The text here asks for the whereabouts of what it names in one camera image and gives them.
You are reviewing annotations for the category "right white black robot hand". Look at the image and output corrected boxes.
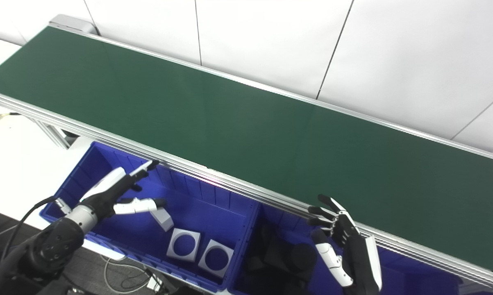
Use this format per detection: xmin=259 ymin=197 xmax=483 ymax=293
xmin=308 ymin=194 xmax=383 ymax=295

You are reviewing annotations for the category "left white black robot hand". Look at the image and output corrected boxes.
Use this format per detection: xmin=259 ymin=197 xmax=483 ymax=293
xmin=79 ymin=160 xmax=168 ymax=220

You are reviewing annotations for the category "white square ring part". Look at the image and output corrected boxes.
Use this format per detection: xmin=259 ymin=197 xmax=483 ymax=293
xmin=166 ymin=228 xmax=201 ymax=263
xmin=198 ymin=240 xmax=234 ymax=278

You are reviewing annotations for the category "blue bin with black parts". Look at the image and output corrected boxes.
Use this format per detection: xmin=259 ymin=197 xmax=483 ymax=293
xmin=228 ymin=203 xmax=493 ymax=295

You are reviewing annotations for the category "small white block part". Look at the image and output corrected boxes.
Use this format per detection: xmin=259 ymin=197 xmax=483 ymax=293
xmin=150 ymin=207 xmax=174 ymax=232

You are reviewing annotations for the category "aluminium conveyor support leg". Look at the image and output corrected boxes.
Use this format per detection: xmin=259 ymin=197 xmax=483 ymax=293
xmin=35 ymin=121 xmax=80 ymax=149

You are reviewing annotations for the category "blue bin with white parts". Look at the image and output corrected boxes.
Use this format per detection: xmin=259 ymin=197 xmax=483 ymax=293
xmin=39 ymin=141 xmax=260 ymax=293

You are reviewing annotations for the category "green conveyor belt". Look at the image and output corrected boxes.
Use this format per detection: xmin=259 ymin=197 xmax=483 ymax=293
xmin=0 ymin=14 xmax=493 ymax=289

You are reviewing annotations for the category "white floor cable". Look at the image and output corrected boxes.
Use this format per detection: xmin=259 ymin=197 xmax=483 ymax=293
xmin=102 ymin=255 xmax=167 ymax=295

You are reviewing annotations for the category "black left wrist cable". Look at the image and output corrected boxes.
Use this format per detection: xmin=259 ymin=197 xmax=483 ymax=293
xmin=0 ymin=196 xmax=73 ymax=263

